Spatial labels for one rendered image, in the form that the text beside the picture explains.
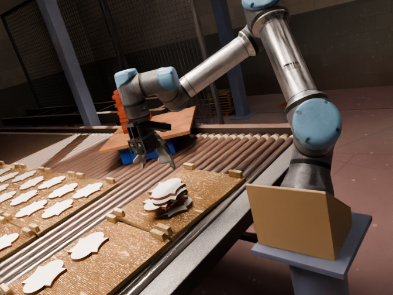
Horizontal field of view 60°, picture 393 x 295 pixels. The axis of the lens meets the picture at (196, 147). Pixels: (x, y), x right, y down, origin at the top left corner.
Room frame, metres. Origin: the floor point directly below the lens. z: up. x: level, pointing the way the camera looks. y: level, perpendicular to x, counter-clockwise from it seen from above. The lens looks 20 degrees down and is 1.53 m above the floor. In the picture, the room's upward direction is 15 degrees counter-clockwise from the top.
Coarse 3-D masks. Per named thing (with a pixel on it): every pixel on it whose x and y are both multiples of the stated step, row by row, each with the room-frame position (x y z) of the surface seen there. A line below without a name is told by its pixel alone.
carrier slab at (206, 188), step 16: (176, 176) 1.39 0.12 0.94; (192, 176) 1.34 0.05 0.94; (208, 176) 1.30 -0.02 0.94; (224, 176) 1.26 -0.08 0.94; (192, 192) 1.20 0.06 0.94; (208, 192) 1.16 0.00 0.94; (224, 192) 1.13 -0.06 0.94; (128, 208) 1.21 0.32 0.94; (192, 208) 1.07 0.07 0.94; (208, 208) 1.05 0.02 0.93; (144, 224) 1.05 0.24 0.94; (176, 224) 1.00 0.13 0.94; (192, 224) 0.99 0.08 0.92
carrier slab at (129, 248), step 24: (120, 240) 1.00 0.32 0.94; (144, 240) 0.96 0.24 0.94; (168, 240) 0.92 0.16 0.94; (72, 264) 0.93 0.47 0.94; (96, 264) 0.90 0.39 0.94; (120, 264) 0.87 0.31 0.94; (144, 264) 0.84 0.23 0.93; (48, 288) 0.85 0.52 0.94; (72, 288) 0.82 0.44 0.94; (96, 288) 0.79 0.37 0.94
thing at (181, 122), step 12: (192, 108) 2.12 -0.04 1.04; (156, 120) 2.07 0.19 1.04; (168, 120) 1.99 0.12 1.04; (180, 120) 1.92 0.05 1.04; (192, 120) 1.87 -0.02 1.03; (120, 132) 2.01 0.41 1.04; (168, 132) 1.73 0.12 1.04; (180, 132) 1.68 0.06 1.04; (108, 144) 1.82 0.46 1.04; (120, 144) 1.76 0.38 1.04
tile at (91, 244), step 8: (96, 232) 1.07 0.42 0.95; (80, 240) 1.05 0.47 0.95; (88, 240) 1.03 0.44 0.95; (96, 240) 1.02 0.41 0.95; (104, 240) 1.00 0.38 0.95; (80, 248) 0.99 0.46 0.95; (88, 248) 0.98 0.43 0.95; (96, 248) 0.97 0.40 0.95; (72, 256) 0.96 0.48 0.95; (80, 256) 0.94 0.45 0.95; (88, 256) 0.95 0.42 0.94
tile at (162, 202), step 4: (184, 188) 1.10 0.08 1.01; (180, 192) 1.08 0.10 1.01; (184, 192) 1.09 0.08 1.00; (172, 196) 1.07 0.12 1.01; (176, 196) 1.06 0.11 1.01; (152, 200) 1.08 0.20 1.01; (160, 200) 1.06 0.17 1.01; (164, 200) 1.05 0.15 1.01; (168, 200) 1.05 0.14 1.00; (172, 200) 1.05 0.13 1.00; (176, 200) 1.04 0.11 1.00; (156, 204) 1.05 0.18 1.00; (160, 204) 1.04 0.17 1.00; (164, 204) 1.04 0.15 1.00
